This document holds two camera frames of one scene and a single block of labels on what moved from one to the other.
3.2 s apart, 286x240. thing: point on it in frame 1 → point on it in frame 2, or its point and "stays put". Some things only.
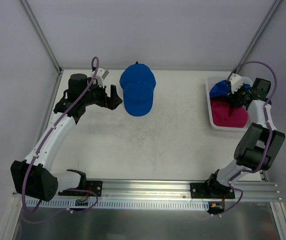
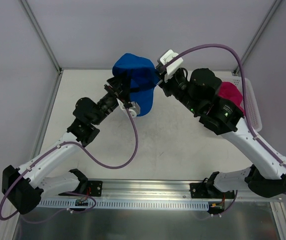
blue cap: x=138 y=82 stays put
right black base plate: x=211 y=189 stays put
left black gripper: x=107 y=97 → x=118 y=92
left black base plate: x=95 y=186 stays put
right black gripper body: x=239 y=96 → x=164 y=83
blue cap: x=222 y=88 → x=143 y=75
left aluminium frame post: x=47 y=45 stays put
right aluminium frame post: x=270 y=12 stays put
